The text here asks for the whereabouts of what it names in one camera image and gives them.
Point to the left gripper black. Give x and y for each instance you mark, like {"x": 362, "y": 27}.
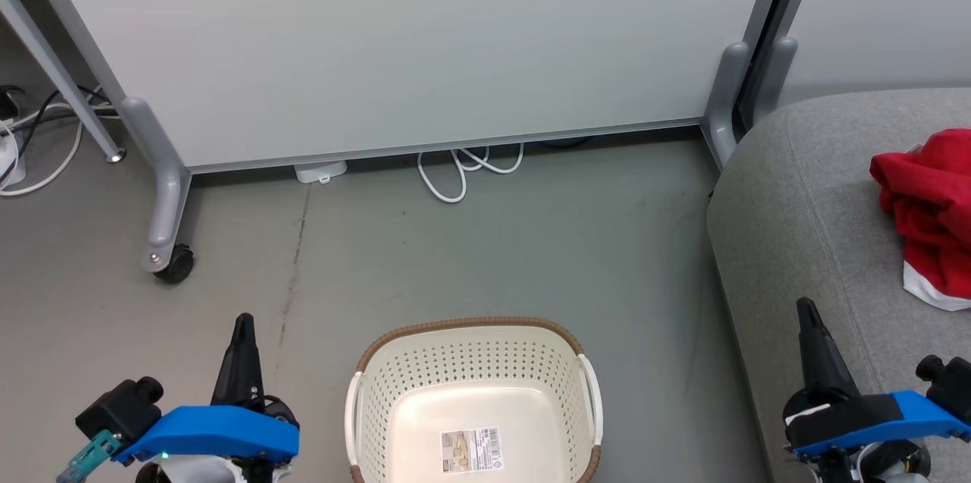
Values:
{"x": 277, "y": 406}

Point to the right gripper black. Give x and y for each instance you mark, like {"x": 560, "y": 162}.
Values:
{"x": 850, "y": 415}

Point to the red garment with white panel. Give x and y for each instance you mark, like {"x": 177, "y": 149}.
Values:
{"x": 925, "y": 172}

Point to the cream perforated laundry basket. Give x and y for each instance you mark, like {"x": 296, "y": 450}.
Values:
{"x": 470, "y": 369}

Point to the grey fabric sofa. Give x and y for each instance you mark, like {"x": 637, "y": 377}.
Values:
{"x": 804, "y": 240}

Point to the black caster wheel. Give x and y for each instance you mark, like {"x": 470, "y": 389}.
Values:
{"x": 176, "y": 265}

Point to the grey partition foot with caster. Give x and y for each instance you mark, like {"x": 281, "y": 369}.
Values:
{"x": 167, "y": 187}

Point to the white power adapter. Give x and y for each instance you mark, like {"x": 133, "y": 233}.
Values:
{"x": 320, "y": 170}

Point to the barcode sticker label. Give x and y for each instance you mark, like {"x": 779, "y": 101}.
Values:
{"x": 472, "y": 450}

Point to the white power strip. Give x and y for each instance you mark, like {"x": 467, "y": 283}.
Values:
{"x": 9, "y": 161}

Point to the grey metal table leg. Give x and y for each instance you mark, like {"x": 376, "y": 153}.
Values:
{"x": 53, "y": 66}

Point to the narrow white partition panel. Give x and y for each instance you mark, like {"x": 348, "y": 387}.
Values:
{"x": 887, "y": 5}

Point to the large white partition panel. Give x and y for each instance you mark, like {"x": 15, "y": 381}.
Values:
{"x": 394, "y": 36}

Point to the left blue camera bracket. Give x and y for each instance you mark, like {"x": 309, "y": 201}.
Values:
{"x": 212, "y": 430}

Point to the blue camera bracket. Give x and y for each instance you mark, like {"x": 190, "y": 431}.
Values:
{"x": 922, "y": 418}
{"x": 212, "y": 430}

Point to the right blue camera bracket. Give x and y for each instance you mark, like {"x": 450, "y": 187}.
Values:
{"x": 922, "y": 418}

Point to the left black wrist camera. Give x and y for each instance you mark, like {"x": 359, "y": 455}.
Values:
{"x": 117, "y": 407}

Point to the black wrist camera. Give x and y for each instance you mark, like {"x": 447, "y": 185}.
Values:
{"x": 952, "y": 392}
{"x": 117, "y": 407}

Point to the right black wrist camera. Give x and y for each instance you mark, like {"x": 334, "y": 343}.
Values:
{"x": 952, "y": 392}

